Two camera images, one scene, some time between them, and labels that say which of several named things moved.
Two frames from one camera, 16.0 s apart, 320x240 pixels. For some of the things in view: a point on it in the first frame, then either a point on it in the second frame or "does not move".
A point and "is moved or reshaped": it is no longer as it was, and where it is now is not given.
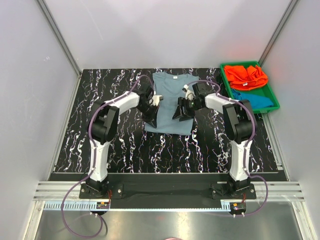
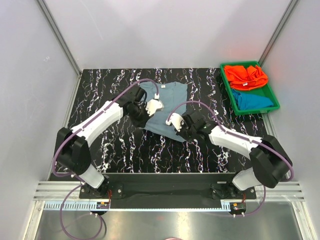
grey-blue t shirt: [170, 86] is moved or reshaped
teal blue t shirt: [256, 101] does not move
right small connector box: [237, 207] does not move
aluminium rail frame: [267, 191] does not move
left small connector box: [102, 205] does not move
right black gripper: [179, 112] → [181, 133]
